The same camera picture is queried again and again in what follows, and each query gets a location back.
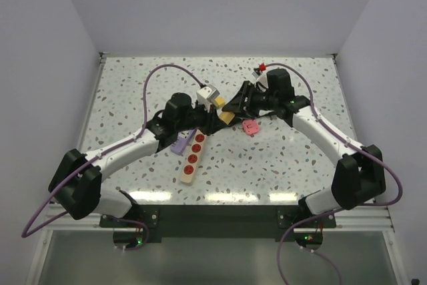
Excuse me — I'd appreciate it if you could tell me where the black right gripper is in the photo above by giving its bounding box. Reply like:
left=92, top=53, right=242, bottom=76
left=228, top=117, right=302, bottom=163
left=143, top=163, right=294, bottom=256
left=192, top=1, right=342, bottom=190
left=222, top=81, right=278, bottom=121

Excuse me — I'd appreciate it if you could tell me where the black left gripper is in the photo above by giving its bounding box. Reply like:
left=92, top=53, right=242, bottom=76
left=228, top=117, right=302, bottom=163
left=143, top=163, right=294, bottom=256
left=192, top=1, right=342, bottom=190
left=175, top=99, right=226, bottom=135

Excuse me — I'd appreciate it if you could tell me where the orange yellow charger plug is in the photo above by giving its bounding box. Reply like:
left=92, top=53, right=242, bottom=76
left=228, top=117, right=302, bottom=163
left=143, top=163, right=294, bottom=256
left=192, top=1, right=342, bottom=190
left=219, top=111, right=235, bottom=125

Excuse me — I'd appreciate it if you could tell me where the purple power strip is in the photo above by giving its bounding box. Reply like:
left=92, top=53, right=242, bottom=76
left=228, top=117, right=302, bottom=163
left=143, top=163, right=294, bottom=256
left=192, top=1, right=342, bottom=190
left=170, top=129, right=196, bottom=155

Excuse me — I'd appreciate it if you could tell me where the olive yellow charger plug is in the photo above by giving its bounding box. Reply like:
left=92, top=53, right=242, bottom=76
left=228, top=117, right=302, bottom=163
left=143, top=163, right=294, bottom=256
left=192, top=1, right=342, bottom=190
left=213, top=96, right=226, bottom=109

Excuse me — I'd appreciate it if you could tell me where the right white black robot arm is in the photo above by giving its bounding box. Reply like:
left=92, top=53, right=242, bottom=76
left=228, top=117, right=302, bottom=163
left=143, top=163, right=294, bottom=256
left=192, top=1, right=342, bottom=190
left=222, top=68, right=386, bottom=227

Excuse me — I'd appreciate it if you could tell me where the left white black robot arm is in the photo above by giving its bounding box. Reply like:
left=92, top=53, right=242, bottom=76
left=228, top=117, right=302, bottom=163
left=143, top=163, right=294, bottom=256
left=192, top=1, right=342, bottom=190
left=48, top=93, right=216, bottom=226

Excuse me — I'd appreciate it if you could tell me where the pink square adapter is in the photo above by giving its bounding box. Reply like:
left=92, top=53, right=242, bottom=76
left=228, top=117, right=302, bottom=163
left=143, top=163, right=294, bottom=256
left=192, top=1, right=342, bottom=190
left=242, top=119, right=260, bottom=135

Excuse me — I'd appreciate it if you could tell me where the beige red power strip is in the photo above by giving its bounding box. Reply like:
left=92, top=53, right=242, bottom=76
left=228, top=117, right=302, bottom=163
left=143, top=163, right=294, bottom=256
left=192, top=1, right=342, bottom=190
left=179, top=129, right=207, bottom=185

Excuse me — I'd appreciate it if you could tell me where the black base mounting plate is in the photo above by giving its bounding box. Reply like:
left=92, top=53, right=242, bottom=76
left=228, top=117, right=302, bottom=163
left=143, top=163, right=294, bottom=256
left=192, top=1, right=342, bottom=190
left=99, top=204, right=338, bottom=243

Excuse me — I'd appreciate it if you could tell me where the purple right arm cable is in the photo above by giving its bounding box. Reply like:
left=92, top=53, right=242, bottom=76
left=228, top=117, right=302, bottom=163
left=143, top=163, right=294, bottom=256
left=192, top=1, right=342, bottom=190
left=265, top=61, right=404, bottom=285

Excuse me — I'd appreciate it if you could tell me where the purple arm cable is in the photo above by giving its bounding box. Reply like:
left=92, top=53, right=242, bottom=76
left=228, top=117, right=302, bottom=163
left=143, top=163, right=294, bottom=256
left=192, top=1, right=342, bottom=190
left=21, top=63, right=209, bottom=238
left=265, top=61, right=404, bottom=285

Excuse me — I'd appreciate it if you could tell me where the aluminium front frame rail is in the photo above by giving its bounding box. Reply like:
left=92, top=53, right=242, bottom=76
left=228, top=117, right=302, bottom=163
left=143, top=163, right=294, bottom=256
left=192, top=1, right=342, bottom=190
left=47, top=205, right=394, bottom=232

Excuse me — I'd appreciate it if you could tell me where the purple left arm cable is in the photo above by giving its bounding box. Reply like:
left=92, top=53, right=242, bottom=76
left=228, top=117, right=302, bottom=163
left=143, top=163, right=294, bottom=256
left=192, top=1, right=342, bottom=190
left=21, top=63, right=209, bottom=238

